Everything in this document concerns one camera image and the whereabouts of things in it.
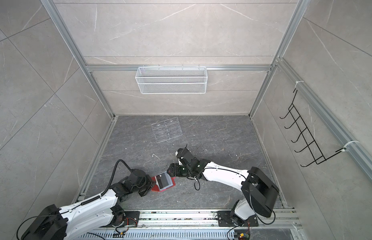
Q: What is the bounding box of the red leather card holder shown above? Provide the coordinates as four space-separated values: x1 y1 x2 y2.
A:
151 172 175 192

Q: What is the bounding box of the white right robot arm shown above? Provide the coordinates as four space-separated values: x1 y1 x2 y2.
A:
167 148 280 226

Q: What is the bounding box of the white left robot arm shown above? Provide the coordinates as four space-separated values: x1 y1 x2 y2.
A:
17 169 154 240

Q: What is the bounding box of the clear acrylic organizer tray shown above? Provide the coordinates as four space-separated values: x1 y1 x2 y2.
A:
151 117 183 143

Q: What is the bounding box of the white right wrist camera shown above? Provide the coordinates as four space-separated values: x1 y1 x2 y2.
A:
175 148 187 166

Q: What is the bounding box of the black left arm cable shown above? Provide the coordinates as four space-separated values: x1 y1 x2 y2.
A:
100 159 134 197

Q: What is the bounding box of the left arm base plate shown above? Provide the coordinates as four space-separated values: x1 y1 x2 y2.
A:
107 211 140 228

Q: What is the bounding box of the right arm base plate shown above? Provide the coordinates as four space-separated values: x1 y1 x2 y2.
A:
215 211 259 227

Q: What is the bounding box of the white wire mesh basket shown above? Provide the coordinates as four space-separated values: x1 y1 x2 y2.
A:
135 67 208 94

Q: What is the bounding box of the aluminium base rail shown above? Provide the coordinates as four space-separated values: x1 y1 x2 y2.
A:
73 209 307 240

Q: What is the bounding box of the black wire hook rack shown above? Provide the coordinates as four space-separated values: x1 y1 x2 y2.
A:
279 89 347 168

